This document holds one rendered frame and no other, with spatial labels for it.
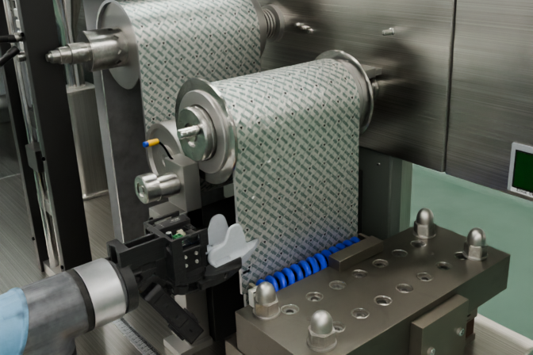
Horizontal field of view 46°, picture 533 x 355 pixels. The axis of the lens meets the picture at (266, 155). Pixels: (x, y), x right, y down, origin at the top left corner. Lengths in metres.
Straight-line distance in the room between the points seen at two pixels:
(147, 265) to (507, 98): 0.52
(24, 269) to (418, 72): 0.83
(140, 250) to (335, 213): 0.34
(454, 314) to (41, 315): 0.52
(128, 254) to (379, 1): 0.55
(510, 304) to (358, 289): 1.98
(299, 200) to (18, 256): 0.67
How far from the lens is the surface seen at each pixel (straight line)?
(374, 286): 0.90
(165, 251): 0.78
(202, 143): 0.82
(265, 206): 0.87
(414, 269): 0.95
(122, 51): 1.02
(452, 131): 0.97
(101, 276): 0.74
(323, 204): 0.95
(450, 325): 0.90
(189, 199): 0.88
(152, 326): 1.07
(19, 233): 1.47
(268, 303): 0.82
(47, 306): 0.72
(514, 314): 2.78
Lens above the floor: 1.51
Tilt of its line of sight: 20 degrees down
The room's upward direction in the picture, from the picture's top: 2 degrees counter-clockwise
